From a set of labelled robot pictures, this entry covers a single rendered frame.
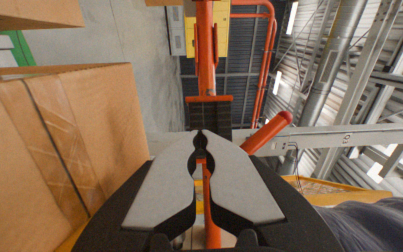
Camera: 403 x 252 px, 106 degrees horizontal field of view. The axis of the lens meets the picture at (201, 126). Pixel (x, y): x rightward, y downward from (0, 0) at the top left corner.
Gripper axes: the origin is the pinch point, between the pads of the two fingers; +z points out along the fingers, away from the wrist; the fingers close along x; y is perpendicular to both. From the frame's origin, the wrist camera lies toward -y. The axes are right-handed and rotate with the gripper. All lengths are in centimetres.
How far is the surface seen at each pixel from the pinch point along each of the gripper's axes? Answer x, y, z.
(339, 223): 19.8, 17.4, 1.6
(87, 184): -11.4, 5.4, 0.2
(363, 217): 24.8, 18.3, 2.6
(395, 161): 191, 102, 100
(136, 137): -11.7, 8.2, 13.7
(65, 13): -52, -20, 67
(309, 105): 365, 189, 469
